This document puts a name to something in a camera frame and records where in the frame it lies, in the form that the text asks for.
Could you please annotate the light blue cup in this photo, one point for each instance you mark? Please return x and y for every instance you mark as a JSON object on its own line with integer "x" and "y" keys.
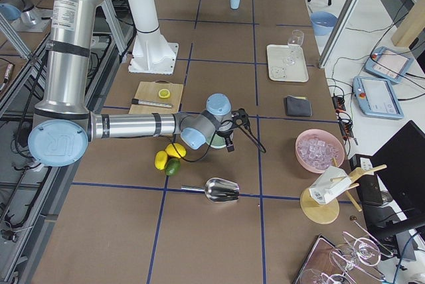
{"x": 234, "y": 4}

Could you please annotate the steel ice scoop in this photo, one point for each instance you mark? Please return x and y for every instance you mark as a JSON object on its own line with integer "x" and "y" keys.
{"x": 217, "y": 190}

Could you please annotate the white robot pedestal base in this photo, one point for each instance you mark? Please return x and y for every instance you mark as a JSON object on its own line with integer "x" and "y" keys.
{"x": 151, "y": 53}

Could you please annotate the wooden stand with round base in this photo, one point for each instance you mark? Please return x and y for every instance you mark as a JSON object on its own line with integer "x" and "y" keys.
{"x": 328, "y": 213}

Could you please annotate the aluminium frame post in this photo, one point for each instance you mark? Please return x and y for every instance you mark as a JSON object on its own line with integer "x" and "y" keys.
{"x": 330, "y": 46}

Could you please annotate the pink bowl of ice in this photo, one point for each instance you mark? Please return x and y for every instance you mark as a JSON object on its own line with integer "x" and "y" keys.
{"x": 317, "y": 149}

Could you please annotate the blue teach pendant far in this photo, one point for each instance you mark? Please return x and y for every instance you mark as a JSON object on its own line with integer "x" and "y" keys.
{"x": 386, "y": 63}

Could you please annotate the blue bowl with fork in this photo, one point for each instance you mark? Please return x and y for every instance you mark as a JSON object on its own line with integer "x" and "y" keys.
{"x": 323, "y": 22}

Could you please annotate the green bowl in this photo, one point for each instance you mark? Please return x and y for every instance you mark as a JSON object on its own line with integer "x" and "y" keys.
{"x": 217, "y": 142}

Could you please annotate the clear wine glass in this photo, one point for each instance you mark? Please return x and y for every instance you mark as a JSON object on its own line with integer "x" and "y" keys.
{"x": 293, "y": 51}

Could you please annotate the green lime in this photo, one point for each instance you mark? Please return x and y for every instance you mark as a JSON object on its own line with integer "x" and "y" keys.
{"x": 172, "y": 167}

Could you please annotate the lemon half slice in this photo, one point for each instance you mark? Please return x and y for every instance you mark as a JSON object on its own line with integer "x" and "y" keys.
{"x": 164, "y": 93}

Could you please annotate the whole yellow lemon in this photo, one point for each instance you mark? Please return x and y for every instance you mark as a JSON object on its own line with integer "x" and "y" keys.
{"x": 176, "y": 150}

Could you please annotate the black laptop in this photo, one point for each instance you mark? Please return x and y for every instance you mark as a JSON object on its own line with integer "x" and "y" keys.
{"x": 403, "y": 155}

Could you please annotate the blue teach pendant near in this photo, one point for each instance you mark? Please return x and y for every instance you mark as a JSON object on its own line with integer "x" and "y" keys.
{"x": 376, "y": 98}

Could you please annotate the cream bear serving tray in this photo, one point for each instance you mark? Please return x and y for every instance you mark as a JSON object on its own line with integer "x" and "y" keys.
{"x": 279, "y": 71}

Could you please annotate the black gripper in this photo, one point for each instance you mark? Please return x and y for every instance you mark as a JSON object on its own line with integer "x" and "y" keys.
{"x": 228, "y": 131}

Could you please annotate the blue teach pendant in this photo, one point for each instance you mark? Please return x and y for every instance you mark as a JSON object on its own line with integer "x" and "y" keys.
{"x": 386, "y": 63}
{"x": 376, "y": 98}

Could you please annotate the grey folded cloth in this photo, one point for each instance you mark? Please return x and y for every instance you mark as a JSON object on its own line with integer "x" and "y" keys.
{"x": 297, "y": 107}

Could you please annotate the wooden cutting board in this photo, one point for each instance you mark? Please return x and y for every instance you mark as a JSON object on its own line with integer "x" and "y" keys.
{"x": 149, "y": 92}

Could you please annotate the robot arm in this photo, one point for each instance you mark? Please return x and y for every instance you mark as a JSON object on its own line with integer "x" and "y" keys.
{"x": 62, "y": 124}
{"x": 22, "y": 10}

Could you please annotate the white carton on stand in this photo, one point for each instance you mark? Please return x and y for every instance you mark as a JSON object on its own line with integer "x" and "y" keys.
{"x": 330, "y": 184}

